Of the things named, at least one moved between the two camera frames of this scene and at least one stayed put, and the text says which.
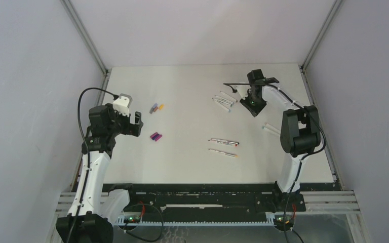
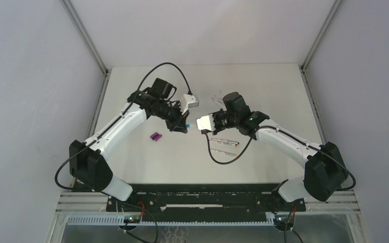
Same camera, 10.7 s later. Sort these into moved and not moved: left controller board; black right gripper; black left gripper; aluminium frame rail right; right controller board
Moved: black right gripper; black left gripper
Not moved: left controller board; right controller board; aluminium frame rail right
